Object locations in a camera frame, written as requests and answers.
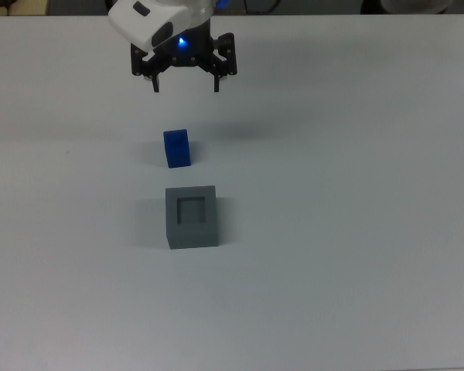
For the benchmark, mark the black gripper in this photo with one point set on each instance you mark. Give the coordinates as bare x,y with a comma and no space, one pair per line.
189,48

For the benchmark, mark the blue rectangular block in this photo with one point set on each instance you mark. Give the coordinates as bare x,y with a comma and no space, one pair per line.
177,148

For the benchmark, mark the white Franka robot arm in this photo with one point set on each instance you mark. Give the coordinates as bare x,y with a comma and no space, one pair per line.
147,17

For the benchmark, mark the grey hollow cuboid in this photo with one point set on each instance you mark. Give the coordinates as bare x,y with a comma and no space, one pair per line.
193,233

